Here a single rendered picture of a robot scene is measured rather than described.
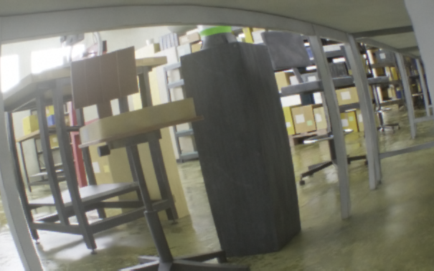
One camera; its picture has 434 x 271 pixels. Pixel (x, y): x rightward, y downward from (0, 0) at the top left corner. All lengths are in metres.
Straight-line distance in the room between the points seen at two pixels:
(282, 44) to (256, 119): 2.00
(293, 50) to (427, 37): 3.57
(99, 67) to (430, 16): 1.74
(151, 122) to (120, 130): 0.11
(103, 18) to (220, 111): 0.95
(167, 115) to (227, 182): 0.47
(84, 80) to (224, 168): 0.65
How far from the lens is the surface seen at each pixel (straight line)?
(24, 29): 0.97
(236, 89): 1.93
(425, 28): 0.37
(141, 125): 1.56
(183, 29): 2.13
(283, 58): 3.82
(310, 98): 8.07
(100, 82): 1.98
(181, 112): 1.63
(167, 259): 1.77
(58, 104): 2.39
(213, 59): 1.96
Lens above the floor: 0.55
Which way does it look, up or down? 2 degrees down
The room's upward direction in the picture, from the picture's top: 12 degrees counter-clockwise
